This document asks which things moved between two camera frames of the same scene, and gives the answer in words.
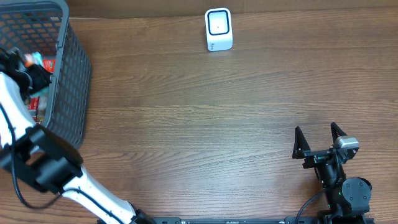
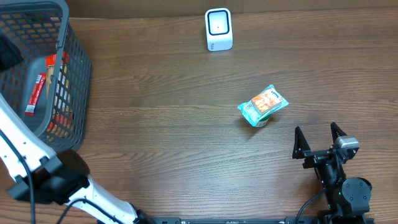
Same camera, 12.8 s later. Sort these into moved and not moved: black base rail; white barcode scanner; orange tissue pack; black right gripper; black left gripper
Moved: black left gripper; orange tissue pack
Not moved: white barcode scanner; black right gripper; black base rail
